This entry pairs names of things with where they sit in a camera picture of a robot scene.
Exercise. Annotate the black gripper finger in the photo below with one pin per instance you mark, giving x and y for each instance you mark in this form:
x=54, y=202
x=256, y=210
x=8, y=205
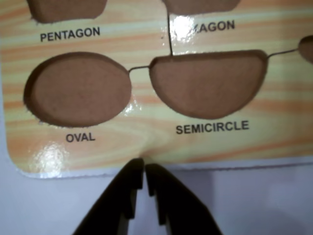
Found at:
x=115, y=195
x=181, y=205

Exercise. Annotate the wooden shapes puzzle board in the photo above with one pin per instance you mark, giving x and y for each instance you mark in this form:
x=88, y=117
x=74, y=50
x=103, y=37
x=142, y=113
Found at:
x=146, y=122

